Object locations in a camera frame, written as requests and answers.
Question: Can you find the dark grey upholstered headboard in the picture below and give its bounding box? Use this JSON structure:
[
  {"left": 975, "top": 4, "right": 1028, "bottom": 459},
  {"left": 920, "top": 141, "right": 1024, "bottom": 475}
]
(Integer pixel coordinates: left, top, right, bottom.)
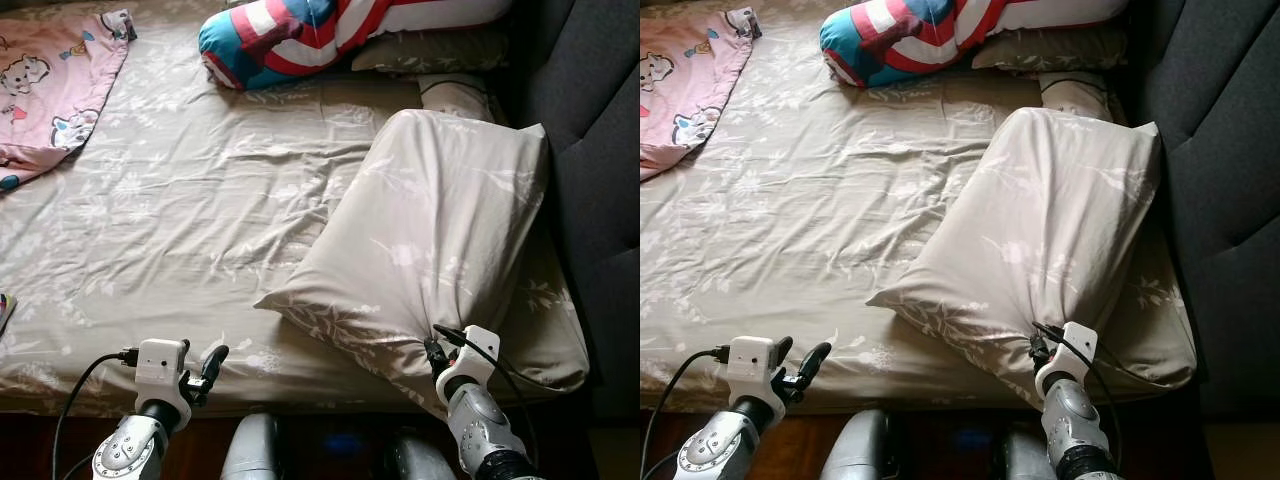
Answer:
[
  {"left": 500, "top": 0, "right": 641, "bottom": 421},
  {"left": 1125, "top": 0, "right": 1280, "bottom": 421}
]

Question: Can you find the beige folded cloth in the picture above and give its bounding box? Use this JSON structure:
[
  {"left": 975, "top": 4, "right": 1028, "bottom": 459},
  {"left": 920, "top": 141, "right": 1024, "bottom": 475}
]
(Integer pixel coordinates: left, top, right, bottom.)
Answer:
[
  {"left": 1037, "top": 70, "right": 1114, "bottom": 121},
  {"left": 418, "top": 72, "right": 498, "bottom": 123}
]

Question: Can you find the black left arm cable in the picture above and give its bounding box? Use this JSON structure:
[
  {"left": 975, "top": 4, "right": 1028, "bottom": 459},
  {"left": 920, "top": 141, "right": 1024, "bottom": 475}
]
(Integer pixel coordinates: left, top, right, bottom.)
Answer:
[
  {"left": 52, "top": 347, "right": 139, "bottom": 480},
  {"left": 640, "top": 345, "right": 729, "bottom": 480}
]

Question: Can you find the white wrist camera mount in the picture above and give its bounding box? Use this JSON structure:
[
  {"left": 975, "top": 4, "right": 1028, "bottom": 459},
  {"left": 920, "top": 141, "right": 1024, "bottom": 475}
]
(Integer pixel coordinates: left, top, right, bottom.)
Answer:
[
  {"left": 725, "top": 335, "right": 781, "bottom": 426},
  {"left": 437, "top": 325, "right": 501, "bottom": 406},
  {"left": 1035, "top": 320, "right": 1098, "bottom": 401},
  {"left": 135, "top": 338, "right": 191, "bottom": 429}
]

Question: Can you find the pink cartoon print blanket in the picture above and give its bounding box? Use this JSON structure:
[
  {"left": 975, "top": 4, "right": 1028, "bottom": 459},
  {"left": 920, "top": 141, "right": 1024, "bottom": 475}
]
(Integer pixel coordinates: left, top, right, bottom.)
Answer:
[
  {"left": 640, "top": 5, "right": 758, "bottom": 183},
  {"left": 0, "top": 8, "right": 136, "bottom": 193}
]

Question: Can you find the beige floral bed sheet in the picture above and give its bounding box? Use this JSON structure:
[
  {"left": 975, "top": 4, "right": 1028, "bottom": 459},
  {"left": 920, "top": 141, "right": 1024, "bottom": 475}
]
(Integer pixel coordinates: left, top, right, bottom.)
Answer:
[
  {"left": 0, "top": 0, "right": 591, "bottom": 416},
  {"left": 640, "top": 0, "right": 1201, "bottom": 416}
]

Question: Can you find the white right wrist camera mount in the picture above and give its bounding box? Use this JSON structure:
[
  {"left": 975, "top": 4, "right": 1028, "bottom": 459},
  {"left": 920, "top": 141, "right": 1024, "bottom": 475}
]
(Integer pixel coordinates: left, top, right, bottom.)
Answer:
[
  {"left": 1035, "top": 320, "right": 1098, "bottom": 401},
  {"left": 437, "top": 325, "right": 501, "bottom": 406}
]

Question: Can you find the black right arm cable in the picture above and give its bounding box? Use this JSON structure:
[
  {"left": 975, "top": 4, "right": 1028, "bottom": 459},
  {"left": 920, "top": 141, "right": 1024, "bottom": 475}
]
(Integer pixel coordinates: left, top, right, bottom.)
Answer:
[
  {"left": 433, "top": 322, "right": 541, "bottom": 471},
  {"left": 1030, "top": 320, "right": 1131, "bottom": 441}
]

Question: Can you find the flat beige floral pillow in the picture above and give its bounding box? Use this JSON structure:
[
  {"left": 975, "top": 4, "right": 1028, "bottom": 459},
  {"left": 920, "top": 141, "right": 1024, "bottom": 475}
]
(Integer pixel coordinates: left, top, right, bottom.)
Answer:
[
  {"left": 350, "top": 25, "right": 511, "bottom": 76},
  {"left": 970, "top": 22, "right": 1131, "bottom": 73}
]

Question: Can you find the red white blue striped pillow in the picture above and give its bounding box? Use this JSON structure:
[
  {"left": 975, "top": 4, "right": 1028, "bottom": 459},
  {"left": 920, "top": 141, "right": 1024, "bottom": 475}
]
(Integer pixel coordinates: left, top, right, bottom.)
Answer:
[
  {"left": 197, "top": 0, "right": 516, "bottom": 93},
  {"left": 818, "top": 0, "right": 1131, "bottom": 91}
]

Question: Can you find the large beige floral pillow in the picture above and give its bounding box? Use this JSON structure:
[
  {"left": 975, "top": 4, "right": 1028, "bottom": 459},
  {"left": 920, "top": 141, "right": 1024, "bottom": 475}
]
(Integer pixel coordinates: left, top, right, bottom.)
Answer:
[
  {"left": 866, "top": 105, "right": 1198, "bottom": 393},
  {"left": 253, "top": 108, "right": 591, "bottom": 393}
]

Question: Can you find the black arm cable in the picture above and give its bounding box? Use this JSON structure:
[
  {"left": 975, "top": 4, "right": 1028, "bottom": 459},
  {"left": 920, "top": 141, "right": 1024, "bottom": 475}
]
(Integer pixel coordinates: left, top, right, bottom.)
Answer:
[
  {"left": 52, "top": 347, "right": 139, "bottom": 480},
  {"left": 640, "top": 345, "right": 729, "bottom": 480},
  {"left": 433, "top": 322, "right": 541, "bottom": 471},
  {"left": 1030, "top": 320, "right": 1131, "bottom": 441}
]

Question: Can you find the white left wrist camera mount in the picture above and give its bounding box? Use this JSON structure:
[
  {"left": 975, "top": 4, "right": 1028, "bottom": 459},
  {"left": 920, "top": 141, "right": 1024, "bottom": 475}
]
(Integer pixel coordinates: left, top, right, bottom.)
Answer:
[
  {"left": 135, "top": 338, "right": 191, "bottom": 429},
  {"left": 725, "top": 335, "right": 781, "bottom": 426}
]

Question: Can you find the silver robot right leg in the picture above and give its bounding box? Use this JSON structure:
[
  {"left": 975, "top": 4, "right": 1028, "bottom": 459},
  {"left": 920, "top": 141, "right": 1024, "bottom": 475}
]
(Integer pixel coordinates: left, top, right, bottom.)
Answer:
[
  {"left": 385, "top": 430, "right": 461, "bottom": 480},
  {"left": 990, "top": 430, "right": 1046, "bottom": 480}
]

